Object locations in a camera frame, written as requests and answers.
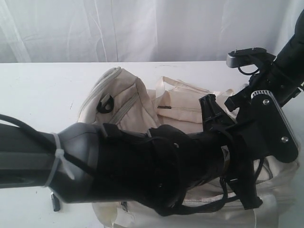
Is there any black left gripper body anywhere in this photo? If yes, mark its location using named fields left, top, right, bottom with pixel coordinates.
left=200, top=114, right=264, bottom=211

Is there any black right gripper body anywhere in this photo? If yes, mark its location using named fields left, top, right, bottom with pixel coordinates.
left=225, top=79, right=261, bottom=112

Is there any cream fabric duffel bag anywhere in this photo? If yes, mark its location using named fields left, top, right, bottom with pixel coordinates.
left=78, top=67, right=299, bottom=228

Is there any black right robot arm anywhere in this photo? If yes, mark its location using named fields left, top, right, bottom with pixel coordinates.
left=225, top=13, right=304, bottom=112

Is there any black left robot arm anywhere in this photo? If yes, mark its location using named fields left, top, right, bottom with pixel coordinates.
left=0, top=94, right=262, bottom=216

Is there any green-capped white marker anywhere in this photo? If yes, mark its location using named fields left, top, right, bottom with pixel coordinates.
left=51, top=192, right=61, bottom=212

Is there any white backdrop curtain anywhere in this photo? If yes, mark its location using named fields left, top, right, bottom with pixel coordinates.
left=0, top=0, right=304, bottom=63

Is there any white cable tie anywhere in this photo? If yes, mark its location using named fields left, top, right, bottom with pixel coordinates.
left=44, top=133, right=75, bottom=187

